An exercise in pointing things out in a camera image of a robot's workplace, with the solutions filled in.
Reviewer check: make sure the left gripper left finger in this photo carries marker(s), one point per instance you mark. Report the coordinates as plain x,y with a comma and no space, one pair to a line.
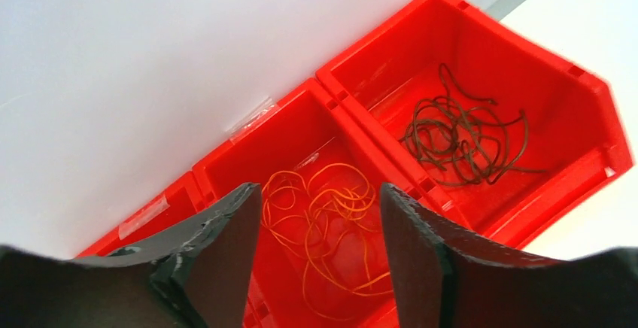
200,268

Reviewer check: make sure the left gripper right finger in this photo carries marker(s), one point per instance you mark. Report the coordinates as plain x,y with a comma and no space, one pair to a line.
445,275

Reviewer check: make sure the red three-compartment bin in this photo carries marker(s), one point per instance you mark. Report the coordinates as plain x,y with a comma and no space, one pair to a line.
475,122

